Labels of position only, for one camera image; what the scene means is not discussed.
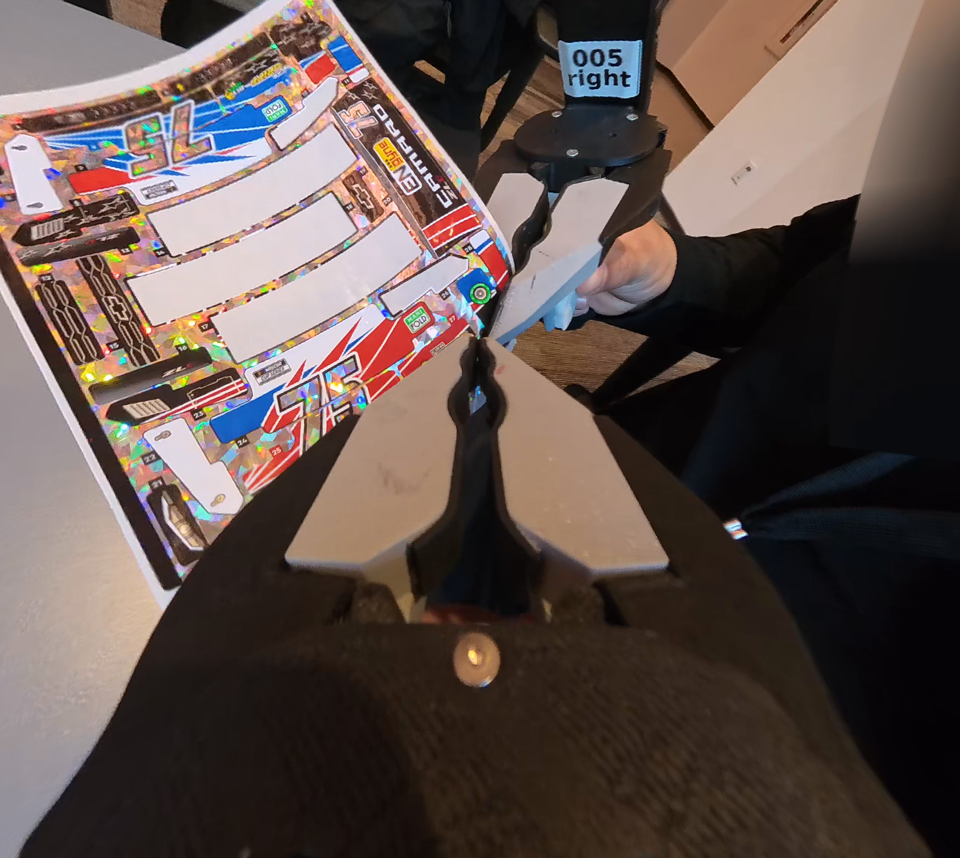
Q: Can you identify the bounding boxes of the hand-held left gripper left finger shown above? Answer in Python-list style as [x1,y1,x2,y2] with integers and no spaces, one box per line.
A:
[285,335,481,623]

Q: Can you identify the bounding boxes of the holographic sticker sheet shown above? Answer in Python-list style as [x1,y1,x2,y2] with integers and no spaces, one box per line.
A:
[0,0,519,589]

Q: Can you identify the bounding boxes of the person's right hand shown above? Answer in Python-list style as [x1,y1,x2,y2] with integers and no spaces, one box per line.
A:
[576,219,680,317]

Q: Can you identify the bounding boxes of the white table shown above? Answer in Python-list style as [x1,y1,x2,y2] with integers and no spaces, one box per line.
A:
[663,0,939,237]

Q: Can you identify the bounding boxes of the person's right forearm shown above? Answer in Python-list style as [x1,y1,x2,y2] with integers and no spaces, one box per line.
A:
[660,194,864,349]

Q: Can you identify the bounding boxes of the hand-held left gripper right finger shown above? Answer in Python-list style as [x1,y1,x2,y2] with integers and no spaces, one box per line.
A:
[480,337,670,619]

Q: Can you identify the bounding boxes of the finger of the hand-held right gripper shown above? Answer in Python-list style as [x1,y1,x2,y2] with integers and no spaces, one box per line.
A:
[486,172,554,278]
[489,177,629,348]

